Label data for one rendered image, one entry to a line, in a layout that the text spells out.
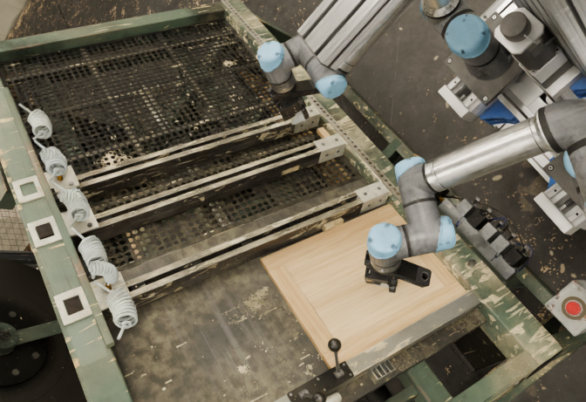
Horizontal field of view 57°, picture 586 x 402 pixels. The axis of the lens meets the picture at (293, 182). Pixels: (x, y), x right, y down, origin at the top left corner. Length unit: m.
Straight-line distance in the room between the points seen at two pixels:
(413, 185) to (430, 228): 0.10
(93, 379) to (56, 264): 0.38
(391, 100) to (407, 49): 0.31
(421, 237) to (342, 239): 0.74
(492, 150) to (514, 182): 1.70
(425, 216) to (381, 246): 0.12
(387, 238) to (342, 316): 0.61
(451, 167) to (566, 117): 0.25
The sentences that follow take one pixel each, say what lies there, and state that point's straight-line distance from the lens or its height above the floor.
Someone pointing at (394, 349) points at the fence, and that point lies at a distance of 1.74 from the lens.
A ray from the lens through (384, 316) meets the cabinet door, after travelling 1.82.
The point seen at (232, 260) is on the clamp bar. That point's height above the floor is 1.45.
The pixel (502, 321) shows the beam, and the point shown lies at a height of 0.90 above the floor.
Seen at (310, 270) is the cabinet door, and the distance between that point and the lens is 1.84.
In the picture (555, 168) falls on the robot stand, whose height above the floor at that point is 1.04.
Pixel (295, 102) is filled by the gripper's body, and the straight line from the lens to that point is 1.66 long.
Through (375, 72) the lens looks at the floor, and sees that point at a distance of 3.34.
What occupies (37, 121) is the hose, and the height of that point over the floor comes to 1.86.
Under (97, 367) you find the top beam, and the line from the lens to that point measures 1.59.
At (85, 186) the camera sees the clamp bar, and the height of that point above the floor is 1.72.
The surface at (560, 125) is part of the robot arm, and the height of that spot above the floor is 1.67.
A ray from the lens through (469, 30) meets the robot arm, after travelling 1.71.
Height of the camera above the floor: 2.74
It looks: 51 degrees down
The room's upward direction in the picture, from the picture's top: 77 degrees counter-clockwise
